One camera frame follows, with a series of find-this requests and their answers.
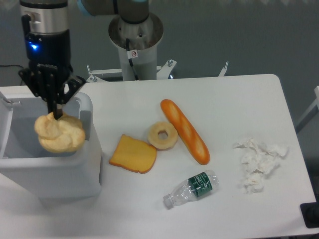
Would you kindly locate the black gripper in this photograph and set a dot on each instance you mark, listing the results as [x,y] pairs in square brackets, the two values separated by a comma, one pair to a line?
[49,74]

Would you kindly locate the round knotted bread roll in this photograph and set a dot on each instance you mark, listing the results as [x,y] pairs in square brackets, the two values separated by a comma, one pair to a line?
[65,134]

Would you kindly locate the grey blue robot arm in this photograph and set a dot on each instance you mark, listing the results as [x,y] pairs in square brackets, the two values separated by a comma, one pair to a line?
[51,16]

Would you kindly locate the white trash can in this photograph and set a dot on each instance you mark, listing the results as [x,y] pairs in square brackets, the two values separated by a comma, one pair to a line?
[45,174]

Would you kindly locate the orange toast slice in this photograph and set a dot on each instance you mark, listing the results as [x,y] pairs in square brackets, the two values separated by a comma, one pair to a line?
[134,155]

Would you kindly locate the orange baguette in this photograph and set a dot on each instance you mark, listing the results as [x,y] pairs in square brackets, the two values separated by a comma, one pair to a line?
[186,131]

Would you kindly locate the clear plastic bottle green label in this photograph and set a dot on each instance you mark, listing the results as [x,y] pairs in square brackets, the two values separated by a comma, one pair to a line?
[192,189]

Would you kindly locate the crumpled white tissue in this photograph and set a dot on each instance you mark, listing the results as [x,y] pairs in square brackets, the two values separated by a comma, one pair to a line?
[259,162]

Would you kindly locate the black device at table edge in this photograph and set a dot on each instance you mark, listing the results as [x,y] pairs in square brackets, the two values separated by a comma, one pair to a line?
[310,213]

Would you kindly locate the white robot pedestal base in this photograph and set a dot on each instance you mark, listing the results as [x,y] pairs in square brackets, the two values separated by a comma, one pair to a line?
[138,54]

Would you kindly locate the white frame at right edge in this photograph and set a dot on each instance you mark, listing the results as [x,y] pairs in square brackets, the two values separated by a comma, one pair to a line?
[309,113]

